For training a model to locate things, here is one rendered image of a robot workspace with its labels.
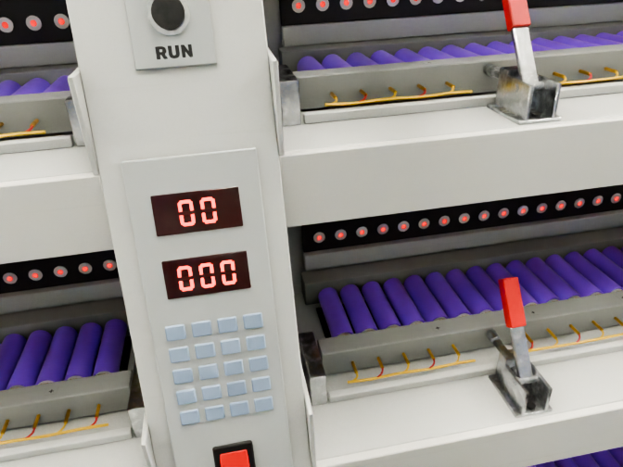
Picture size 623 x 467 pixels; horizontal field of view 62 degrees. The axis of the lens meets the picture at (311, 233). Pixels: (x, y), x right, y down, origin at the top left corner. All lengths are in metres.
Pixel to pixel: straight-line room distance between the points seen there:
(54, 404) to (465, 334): 0.31
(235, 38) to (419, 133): 0.12
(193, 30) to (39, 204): 0.12
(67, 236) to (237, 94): 0.12
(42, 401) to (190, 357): 0.14
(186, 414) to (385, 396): 0.15
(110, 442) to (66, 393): 0.05
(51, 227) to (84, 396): 0.15
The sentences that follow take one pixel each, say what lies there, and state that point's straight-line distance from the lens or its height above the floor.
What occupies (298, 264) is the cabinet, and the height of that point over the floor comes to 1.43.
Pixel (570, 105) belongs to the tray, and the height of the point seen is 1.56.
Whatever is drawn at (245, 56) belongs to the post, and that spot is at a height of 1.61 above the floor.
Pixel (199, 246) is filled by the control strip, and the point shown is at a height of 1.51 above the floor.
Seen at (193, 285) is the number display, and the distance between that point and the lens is 0.29.
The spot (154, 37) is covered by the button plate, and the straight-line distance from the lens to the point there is 0.28.
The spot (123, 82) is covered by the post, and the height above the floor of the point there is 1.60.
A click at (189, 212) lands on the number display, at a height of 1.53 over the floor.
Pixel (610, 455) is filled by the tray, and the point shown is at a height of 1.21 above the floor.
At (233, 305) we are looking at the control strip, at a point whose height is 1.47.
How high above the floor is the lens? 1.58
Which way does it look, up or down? 14 degrees down
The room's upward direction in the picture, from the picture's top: 5 degrees counter-clockwise
